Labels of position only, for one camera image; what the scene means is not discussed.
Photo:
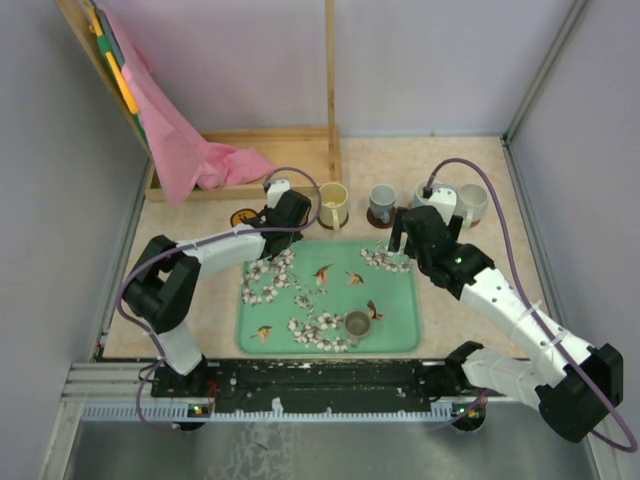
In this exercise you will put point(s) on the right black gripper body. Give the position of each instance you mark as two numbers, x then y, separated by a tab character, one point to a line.
399	230

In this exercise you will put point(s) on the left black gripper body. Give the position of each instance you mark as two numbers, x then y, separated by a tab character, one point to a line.
296	235

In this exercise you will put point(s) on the dark reddish wooden coaster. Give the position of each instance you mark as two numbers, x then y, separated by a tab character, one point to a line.
334	220

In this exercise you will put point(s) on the yellow mug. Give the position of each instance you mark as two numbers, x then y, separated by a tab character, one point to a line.
334	196

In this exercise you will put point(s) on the light blue mug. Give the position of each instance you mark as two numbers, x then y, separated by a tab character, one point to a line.
423	195

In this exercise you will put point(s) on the white grey mug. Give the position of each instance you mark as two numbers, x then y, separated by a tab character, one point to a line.
471	198

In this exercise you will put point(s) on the dark brown wooden coaster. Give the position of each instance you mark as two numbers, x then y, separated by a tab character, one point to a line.
378	223

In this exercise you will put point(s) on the small blue-grey cup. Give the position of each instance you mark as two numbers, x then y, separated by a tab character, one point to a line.
381	202

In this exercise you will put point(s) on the small grey cup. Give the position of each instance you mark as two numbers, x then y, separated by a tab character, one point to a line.
357	325

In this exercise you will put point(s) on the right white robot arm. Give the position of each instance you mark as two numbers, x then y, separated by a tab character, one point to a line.
571	383

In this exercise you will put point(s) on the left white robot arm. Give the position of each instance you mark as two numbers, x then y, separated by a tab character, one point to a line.
160	289

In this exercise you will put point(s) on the wooden rack stand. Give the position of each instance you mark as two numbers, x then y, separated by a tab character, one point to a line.
313	149

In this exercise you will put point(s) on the green floral tray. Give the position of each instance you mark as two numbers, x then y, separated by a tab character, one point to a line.
296	303

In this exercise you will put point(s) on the pink cloth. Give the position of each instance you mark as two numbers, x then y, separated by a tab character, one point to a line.
182	157

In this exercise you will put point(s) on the yellow green hanger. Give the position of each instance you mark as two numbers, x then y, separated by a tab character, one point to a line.
109	48

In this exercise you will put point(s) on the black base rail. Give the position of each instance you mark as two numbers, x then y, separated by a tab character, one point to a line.
343	386

